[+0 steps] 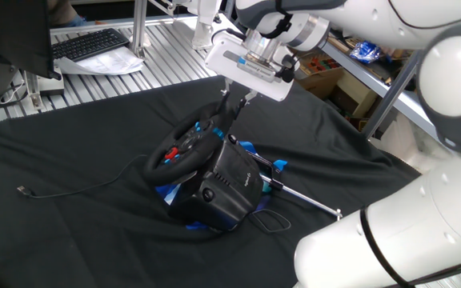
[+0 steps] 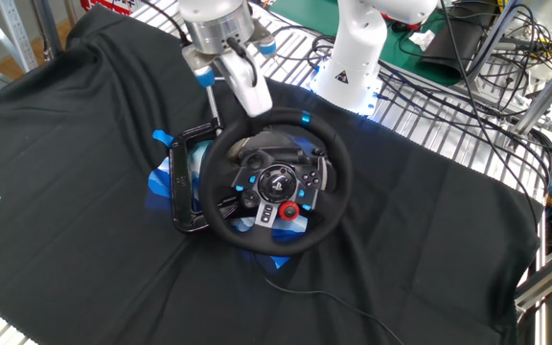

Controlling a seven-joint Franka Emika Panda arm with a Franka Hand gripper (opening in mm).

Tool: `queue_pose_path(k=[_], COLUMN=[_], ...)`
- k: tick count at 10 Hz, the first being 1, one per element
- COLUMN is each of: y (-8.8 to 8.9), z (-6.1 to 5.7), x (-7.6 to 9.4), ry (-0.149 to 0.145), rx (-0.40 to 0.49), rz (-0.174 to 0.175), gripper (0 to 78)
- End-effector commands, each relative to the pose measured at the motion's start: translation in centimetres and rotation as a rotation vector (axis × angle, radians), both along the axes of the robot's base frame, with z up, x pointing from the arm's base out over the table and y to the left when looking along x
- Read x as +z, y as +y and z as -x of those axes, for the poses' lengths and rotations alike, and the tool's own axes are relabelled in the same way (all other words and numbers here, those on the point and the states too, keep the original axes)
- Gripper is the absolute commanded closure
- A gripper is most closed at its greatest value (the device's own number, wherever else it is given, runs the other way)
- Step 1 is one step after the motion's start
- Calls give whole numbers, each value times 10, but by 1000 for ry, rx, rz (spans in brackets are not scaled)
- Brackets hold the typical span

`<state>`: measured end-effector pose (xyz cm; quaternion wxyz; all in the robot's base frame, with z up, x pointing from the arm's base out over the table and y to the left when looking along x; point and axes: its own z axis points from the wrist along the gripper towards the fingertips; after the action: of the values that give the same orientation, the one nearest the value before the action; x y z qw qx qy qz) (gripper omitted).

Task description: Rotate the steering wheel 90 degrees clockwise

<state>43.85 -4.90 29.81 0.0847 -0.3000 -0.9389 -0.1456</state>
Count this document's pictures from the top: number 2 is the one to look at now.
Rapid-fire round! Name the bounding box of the thin black USB cable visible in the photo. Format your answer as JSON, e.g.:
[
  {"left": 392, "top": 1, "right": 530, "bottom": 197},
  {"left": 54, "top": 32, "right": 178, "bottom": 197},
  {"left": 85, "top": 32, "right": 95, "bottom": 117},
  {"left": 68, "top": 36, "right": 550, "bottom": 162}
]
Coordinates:
[{"left": 251, "top": 253, "right": 406, "bottom": 345}]

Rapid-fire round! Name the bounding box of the aluminium frame rail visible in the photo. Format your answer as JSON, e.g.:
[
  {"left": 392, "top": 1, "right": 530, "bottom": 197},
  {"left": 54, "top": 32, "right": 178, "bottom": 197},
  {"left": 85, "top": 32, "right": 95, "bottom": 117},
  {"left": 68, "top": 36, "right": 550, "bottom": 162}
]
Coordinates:
[{"left": 515, "top": 248, "right": 552, "bottom": 312}]

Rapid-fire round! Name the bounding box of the black wheel base housing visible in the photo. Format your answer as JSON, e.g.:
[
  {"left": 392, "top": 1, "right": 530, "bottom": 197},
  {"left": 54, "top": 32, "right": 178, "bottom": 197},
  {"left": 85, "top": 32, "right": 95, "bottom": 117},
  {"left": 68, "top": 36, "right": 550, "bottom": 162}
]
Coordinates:
[{"left": 225, "top": 127, "right": 339, "bottom": 193}]

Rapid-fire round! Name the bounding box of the black cloth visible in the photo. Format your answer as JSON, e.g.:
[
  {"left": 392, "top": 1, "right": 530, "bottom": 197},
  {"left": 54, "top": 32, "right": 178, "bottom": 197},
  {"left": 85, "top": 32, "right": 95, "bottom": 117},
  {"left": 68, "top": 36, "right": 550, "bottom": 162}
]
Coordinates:
[{"left": 0, "top": 4, "right": 545, "bottom": 345}]

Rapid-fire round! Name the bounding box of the crumpled white paper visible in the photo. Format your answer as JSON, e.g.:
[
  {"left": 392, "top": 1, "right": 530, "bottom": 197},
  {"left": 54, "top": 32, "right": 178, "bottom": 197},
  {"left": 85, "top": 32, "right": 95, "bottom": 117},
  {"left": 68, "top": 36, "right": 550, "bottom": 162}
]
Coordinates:
[{"left": 407, "top": 29, "right": 438, "bottom": 52}]

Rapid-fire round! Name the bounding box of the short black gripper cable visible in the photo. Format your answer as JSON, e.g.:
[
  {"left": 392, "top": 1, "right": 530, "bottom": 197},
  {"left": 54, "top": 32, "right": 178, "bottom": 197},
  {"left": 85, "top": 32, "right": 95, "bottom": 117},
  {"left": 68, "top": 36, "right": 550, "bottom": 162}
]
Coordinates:
[{"left": 227, "top": 36, "right": 259, "bottom": 88}]

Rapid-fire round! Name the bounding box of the silver block with blue tape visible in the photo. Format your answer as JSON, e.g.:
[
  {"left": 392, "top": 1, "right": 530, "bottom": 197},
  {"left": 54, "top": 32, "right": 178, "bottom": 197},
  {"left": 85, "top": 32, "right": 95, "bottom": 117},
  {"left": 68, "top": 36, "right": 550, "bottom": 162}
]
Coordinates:
[
  {"left": 251, "top": 21, "right": 278, "bottom": 58},
  {"left": 182, "top": 45, "right": 218, "bottom": 89}
]

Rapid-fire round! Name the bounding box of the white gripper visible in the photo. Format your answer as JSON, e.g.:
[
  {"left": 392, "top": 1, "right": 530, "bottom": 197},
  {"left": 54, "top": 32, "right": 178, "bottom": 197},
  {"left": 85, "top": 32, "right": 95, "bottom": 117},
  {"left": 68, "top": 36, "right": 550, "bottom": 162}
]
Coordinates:
[{"left": 218, "top": 47, "right": 274, "bottom": 139}]

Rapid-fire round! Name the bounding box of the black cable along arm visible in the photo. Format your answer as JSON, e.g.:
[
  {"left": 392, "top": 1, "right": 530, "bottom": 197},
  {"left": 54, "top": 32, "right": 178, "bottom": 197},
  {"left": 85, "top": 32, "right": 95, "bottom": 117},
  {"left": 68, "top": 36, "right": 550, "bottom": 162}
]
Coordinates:
[{"left": 139, "top": 0, "right": 192, "bottom": 45}]

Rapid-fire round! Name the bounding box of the long black cable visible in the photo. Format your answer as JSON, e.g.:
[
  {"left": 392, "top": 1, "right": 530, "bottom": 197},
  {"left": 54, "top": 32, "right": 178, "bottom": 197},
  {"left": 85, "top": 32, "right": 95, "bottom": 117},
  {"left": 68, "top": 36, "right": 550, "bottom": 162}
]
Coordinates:
[{"left": 443, "top": 0, "right": 543, "bottom": 231}]

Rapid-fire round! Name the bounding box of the black racing steering wheel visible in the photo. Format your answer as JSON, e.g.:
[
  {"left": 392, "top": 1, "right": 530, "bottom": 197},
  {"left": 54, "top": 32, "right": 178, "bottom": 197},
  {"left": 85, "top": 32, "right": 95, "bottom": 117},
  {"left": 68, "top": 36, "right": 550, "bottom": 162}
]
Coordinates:
[{"left": 197, "top": 105, "right": 354, "bottom": 257}]

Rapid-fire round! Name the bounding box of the aluminium frame post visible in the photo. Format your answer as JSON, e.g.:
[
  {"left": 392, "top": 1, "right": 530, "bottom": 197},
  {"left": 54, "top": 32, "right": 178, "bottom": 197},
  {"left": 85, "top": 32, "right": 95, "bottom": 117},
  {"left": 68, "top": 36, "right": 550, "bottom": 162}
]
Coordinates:
[
  {"left": 513, "top": 59, "right": 552, "bottom": 138},
  {"left": 467, "top": 0, "right": 521, "bottom": 82}
]

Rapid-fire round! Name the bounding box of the blue tape strip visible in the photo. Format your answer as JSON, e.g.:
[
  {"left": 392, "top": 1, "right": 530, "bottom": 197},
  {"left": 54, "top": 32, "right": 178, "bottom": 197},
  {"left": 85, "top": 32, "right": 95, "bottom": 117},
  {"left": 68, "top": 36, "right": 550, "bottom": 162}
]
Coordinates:
[{"left": 152, "top": 128, "right": 175, "bottom": 149}]

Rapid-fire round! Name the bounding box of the grey perforated shelf upright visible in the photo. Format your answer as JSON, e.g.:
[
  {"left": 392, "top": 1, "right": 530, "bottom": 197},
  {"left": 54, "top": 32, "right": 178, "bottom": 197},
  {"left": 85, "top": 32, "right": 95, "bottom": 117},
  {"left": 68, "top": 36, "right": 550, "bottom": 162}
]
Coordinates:
[{"left": 0, "top": 0, "right": 40, "bottom": 74}]

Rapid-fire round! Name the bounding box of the black racing wheel controller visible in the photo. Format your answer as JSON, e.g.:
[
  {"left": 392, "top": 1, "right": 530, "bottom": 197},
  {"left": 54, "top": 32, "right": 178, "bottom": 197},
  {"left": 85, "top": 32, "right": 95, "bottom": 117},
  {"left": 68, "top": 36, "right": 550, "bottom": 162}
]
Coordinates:
[{"left": 144, "top": 138, "right": 311, "bottom": 272}]

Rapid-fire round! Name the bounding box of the dark metal post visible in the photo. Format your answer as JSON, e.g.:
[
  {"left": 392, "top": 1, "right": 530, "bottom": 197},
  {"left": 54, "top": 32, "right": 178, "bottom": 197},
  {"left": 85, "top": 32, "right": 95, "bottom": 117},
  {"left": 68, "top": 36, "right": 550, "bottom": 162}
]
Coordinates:
[{"left": 34, "top": 0, "right": 64, "bottom": 61}]

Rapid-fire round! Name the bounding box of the black rolled mat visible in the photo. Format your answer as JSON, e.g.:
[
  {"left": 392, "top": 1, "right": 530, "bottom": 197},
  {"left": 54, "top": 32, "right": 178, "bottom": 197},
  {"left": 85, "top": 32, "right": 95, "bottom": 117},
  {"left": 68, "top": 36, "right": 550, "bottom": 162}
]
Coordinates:
[{"left": 417, "top": 3, "right": 497, "bottom": 82}]

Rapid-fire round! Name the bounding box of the red white box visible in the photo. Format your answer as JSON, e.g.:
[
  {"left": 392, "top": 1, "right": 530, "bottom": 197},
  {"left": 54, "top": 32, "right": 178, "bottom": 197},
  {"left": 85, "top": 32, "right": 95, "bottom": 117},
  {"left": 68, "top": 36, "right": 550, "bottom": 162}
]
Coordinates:
[{"left": 80, "top": 0, "right": 139, "bottom": 15}]

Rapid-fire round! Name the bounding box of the black clamp with metal screw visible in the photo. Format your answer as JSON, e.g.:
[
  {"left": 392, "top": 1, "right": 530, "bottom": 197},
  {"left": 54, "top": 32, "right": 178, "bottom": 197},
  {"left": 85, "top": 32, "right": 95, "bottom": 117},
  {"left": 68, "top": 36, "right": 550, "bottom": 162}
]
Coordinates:
[{"left": 168, "top": 84, "right": 223, "bottom": 235}]

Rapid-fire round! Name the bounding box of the green mat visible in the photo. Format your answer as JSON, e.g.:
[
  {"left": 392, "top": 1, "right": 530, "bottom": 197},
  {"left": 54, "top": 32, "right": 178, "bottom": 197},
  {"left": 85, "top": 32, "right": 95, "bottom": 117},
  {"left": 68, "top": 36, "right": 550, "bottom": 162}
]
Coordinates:
[{"left": 268, "top": 0, "right": 497, "bottom": 88}]

